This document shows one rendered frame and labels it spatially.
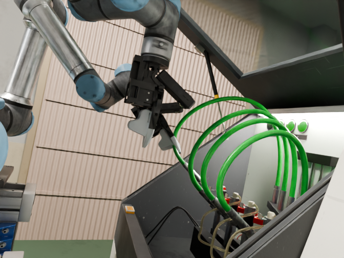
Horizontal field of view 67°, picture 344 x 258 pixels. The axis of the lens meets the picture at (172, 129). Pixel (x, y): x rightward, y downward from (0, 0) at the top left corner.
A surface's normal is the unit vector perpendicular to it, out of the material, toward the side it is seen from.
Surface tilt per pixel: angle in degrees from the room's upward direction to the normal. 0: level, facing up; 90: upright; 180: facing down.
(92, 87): 90
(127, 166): 90
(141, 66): 90
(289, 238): 90
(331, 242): 76
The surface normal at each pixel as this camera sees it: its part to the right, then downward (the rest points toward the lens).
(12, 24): 0.42, 0.07
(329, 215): -0.87, -0.42
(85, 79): -0.05, -0.02
